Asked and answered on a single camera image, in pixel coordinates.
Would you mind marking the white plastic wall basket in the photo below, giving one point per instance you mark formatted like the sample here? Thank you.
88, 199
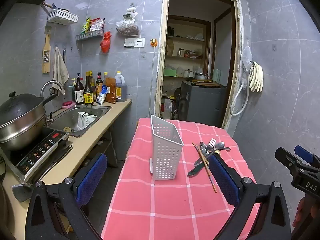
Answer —
62, 17

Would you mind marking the small steel pot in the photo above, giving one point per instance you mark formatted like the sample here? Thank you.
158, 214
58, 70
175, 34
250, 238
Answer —
200, 76

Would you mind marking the chrome faucet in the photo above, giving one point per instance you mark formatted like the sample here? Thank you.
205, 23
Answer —
50, 83

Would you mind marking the clear hanging plastic bag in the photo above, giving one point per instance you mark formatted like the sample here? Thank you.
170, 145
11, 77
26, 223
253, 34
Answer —
245, 60

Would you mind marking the white perforated utensil basket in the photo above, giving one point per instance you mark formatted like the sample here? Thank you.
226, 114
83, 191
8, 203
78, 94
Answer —
166, 160

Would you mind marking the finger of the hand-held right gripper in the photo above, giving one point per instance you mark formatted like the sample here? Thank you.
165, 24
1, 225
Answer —
303, 152
287, 158

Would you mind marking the orange seasoning packet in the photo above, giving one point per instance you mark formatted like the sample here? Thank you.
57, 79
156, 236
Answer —
110, 90

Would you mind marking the cream rubber gloves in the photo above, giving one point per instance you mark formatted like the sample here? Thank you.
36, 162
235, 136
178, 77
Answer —
257, 76

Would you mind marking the red plastic bag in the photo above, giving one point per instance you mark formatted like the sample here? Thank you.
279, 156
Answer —
105, 45

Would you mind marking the white and blue packet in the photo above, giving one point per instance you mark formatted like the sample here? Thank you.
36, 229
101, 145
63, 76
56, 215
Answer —
102, 96

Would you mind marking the steel fork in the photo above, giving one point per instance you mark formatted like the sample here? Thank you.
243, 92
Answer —
212, 143

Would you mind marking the black wok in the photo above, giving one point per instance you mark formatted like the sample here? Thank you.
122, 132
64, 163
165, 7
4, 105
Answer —
20, 105

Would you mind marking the beige kitchen counter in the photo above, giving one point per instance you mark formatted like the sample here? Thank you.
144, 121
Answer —
100, 127

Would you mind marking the beige dish towel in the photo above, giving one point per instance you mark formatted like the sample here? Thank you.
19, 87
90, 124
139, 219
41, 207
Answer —
60, 67

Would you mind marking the pink soap dish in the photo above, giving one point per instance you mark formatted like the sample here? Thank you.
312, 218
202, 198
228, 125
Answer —
68, 104

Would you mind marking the black induction cooker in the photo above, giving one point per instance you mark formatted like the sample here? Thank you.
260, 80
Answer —
37, 155

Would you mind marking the metal wall shelf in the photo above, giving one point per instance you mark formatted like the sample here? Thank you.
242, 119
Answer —
90, 35

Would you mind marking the dark red-label sauce bottle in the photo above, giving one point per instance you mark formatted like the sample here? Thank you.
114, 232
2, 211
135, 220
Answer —
99, 85

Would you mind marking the clear bag of dried goods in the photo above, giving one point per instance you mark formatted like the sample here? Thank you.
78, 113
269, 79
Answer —
128, 26

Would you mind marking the row of seasoning packets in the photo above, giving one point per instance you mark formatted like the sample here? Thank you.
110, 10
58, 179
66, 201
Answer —
93, 25

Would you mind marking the white wall switch panel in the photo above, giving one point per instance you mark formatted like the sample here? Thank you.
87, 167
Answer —
129, 42

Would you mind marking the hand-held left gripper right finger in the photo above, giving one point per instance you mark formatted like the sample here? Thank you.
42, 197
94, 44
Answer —
223, 180

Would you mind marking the wooden storage shelf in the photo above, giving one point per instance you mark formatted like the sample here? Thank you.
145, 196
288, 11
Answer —
186, 38

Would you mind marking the pink checked tablecloth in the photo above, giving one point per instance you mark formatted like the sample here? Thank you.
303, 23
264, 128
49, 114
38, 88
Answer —
162, 205

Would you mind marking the brown pump bottle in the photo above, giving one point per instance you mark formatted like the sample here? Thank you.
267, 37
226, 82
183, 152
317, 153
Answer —
79, 91

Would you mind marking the wooden grater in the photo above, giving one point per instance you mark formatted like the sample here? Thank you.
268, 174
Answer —
46, 55

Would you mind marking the white plastic drainer cup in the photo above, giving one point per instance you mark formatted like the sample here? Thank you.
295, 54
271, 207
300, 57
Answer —
85, 121

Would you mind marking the green box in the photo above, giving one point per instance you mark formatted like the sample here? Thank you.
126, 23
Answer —
170, 72

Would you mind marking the dark soy sauce bottle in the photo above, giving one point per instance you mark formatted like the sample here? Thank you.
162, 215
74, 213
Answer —
88, 92

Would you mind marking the person's right hand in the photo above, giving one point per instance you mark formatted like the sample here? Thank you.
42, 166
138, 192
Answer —
301, 210

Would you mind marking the dark oil jug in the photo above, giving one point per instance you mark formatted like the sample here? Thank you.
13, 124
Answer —
121, 87

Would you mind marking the steel sink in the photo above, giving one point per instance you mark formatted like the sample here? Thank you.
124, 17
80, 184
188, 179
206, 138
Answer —
70, 117

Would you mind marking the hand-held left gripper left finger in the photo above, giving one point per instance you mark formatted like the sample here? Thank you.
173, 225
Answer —
91, 177

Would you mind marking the white wall socket panel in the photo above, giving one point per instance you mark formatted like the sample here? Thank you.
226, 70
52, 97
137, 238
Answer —
140, 42

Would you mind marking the orange wall plug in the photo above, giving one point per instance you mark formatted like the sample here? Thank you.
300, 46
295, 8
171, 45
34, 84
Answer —
154, 43

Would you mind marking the grey washing machine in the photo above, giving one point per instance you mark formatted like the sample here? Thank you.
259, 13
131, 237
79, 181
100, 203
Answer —
200, 102

